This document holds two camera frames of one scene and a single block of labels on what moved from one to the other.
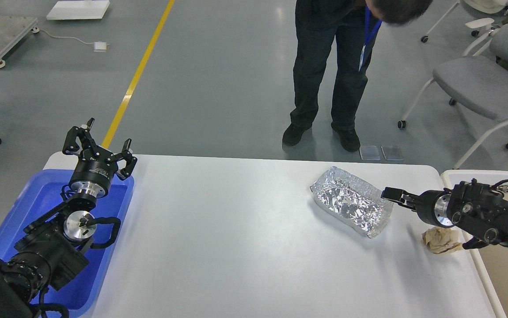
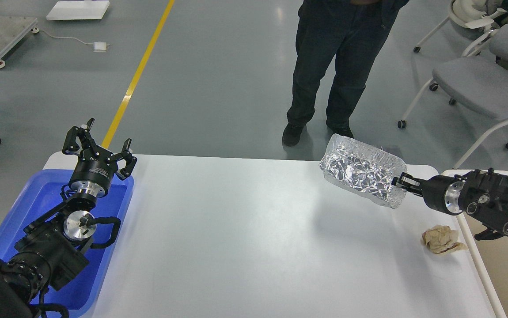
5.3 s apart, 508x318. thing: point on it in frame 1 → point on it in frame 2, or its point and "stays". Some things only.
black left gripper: (96, 168) stays
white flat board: (78, 10) stays
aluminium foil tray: (352, 201) → (364, 169)
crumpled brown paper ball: (441, 240) stays
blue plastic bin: (76, 294) stays
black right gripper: (434, 207) → (440, 193)
